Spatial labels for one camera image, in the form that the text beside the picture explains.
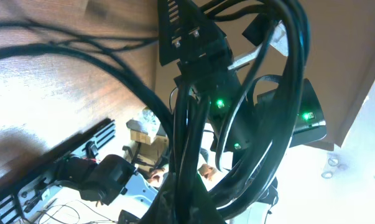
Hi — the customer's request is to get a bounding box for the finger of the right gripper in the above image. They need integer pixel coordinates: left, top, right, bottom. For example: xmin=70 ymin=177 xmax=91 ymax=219
xmin=157 ymin=0 xmax=231 ymax=66

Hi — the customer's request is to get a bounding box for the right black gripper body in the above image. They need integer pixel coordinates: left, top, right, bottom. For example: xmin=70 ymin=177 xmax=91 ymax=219
xmin=174 ymin=57 xmax=241 ymax=124

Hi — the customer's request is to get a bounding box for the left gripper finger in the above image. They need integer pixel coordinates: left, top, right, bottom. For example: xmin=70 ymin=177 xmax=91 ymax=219
xmin=139 ymin=174 xmax=225 ymax=224

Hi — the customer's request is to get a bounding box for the black usb cable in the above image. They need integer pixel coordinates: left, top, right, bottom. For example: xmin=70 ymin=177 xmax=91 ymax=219
xmin=0 ymin=19 xmax=175 ymax=141
xmin=168 ymin=0 xmax=312 ymax=222

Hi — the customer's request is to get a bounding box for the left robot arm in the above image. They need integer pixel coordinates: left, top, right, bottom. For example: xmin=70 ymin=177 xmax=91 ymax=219
xmin=55 ymin=154 xmax=225 ymax=223

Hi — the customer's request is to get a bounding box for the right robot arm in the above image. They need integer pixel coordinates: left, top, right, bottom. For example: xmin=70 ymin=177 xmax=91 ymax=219
xmin=157 ymin=1 xmax=310 ymax=153

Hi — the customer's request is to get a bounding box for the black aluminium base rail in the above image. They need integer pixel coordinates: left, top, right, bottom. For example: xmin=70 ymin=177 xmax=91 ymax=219
xmin=0 ymin=118 xmax=116 ymax=223

